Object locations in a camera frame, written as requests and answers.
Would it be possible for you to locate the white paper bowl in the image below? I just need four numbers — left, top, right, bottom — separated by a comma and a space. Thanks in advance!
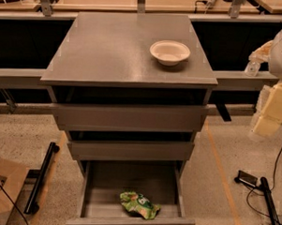
149, 40, 190, 66

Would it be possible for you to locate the clear sanitizer pump bottle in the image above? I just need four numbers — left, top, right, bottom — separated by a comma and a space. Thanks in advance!
244, 52, 262, 77

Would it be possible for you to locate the black power adapter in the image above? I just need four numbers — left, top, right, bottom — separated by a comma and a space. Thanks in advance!
234, 171, 258, 188

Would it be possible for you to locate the grey middle drawer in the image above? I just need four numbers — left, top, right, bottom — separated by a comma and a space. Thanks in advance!
67, 141, 194, 161

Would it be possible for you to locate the black metal floor stand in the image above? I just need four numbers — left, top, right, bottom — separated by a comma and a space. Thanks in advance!
24, 142, 60, 215

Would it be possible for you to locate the brown cardboard box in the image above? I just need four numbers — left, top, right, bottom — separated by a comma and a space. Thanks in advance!
0, 157, 28, 225

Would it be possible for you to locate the wooden table behind cabinet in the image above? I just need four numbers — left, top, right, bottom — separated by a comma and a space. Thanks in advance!
0, 0, 282, 15

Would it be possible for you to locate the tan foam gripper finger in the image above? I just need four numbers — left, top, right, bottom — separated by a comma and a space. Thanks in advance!
252, 80, 282, 137

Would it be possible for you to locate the black cable on box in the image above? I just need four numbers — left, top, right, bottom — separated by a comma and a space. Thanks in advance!
0, 175, 33, 225

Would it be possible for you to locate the green rice chip bag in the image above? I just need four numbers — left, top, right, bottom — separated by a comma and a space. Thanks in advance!
119, 191, 160, 220

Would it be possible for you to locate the grey drawer cabinet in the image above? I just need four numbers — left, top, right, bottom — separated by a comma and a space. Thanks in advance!
33, 7, 222, 225

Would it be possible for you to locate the grey open bottom drawer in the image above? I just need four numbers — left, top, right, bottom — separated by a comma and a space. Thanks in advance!
67, 160, 195, 225

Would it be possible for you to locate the black bar right floor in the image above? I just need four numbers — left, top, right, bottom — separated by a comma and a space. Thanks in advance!
260, 177, 280, 225

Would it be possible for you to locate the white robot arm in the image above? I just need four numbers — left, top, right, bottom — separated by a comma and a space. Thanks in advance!
252, 30, 282, 138

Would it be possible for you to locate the grey top drawer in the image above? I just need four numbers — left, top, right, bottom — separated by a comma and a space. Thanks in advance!
52, 103, 208, 132

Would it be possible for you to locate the grey metal rail frame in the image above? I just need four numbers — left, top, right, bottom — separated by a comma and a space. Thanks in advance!
0, 11, 282, 89

